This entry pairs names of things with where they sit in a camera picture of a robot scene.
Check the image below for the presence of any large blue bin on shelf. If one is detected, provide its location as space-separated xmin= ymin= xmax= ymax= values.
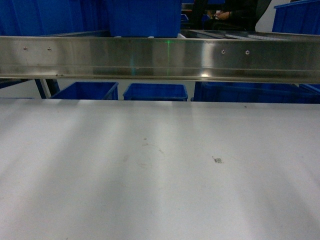
xmin=106 ymin=0 xmax=182 ymax=38

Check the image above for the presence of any blue bin below middle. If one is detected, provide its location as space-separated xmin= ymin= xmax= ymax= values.
xmin=123 ymin=83 xmax=188 ymax=102

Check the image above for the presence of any blue bin below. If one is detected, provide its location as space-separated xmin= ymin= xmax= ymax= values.
xmin=123 ymin=83 xmax=188 ymax=102
xmin=191 ymin=81 xmax=320 ymax=104
xmin=51 ymin=81 xmax=119 ymax=100

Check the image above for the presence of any small printed code sticker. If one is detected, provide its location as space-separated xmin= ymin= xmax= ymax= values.
xmin=212 ymin=156 xmax=224 ymax=164

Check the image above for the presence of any blue bin below left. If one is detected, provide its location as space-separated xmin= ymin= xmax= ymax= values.
xmin=51 ymin=81 xmax=119 ymax=100

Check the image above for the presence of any blue bin below right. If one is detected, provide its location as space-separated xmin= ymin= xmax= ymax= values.
xmin=191 ymin=81 xmax=320 ymax=104

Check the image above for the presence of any seated person in black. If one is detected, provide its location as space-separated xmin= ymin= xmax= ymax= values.
xmin=203 ymin=0 xmax=271 ymax=32

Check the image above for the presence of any blue bin upper left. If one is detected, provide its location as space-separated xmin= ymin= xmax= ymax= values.
xmin=0 ymin=0 xmax=110 ymax=37

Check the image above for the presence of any blue bin upper right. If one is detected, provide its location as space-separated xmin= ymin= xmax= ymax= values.
xmin=272 ymin=0 xmax=320 ymax=35

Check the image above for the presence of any stainless steel shelf rail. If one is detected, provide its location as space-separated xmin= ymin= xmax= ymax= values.
xmin=0 ymin=36 xmax=320 ymax=84

